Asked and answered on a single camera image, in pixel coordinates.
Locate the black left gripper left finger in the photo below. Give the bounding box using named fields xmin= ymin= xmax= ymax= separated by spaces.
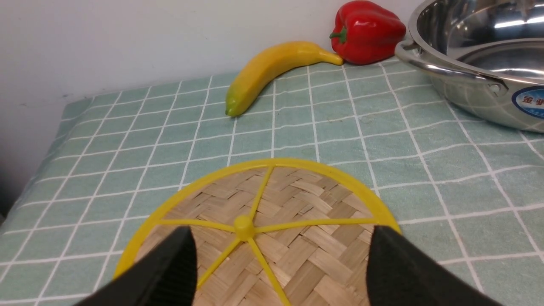
xmin=77 ymin=227 xmax=198 ymax=306

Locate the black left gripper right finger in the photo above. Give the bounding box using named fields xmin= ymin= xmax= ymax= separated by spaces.
xmin=366 ymin=225 xmax=498 ymax=306

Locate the yellow woven steamer lid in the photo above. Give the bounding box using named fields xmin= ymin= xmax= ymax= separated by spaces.
xmin=114 ymin=159 xmax=400 ymax=306

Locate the stainless steel pot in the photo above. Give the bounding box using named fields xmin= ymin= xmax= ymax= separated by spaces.
xmin=396 ymin=0 xmax=544 ymax=133

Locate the green checkered tablecloth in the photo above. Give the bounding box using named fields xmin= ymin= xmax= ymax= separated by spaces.
xmin=1 ymin=59 xmax=544 ymax=306

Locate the yellow plastic banana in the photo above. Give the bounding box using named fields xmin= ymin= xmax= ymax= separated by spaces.
xmin=225 ymin=41 xmax=343 ymax=117

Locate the red bell pepper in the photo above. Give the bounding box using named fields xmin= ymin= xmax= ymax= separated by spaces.
xmin=329 ymin=0 xmax=407 ymax=65

